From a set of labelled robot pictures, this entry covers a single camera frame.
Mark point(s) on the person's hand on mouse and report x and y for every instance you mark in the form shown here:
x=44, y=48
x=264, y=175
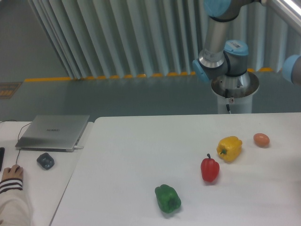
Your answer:
x=13, y=174

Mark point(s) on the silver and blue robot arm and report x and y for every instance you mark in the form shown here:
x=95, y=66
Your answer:
x=214, y=60

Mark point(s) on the cream sleeve forearm striped cuff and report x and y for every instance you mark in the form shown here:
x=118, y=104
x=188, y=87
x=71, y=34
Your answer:
x=14, y=208

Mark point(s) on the black phone at edge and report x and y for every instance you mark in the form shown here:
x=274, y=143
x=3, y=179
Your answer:
x=2, y=153

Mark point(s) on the dark grey small tray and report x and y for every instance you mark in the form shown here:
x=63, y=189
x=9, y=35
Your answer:
x=45, y=161

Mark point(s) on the silver closed laptop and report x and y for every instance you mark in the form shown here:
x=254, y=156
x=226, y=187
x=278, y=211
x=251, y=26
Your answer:
x=57, y=133

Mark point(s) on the grey folding partition screen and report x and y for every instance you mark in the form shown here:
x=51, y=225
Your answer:
x=106, y=38

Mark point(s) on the green bell pepper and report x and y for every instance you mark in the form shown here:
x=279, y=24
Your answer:
x=167, y=198

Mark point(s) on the red bell pepper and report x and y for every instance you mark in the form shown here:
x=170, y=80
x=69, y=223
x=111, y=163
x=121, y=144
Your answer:
x=209, y=169

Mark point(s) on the yellow bell pepper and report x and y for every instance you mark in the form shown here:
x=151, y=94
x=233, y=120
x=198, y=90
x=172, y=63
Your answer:
x=229, y=148

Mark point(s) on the brown egg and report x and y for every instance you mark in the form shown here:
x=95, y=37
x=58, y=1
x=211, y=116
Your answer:
x=261, y=139

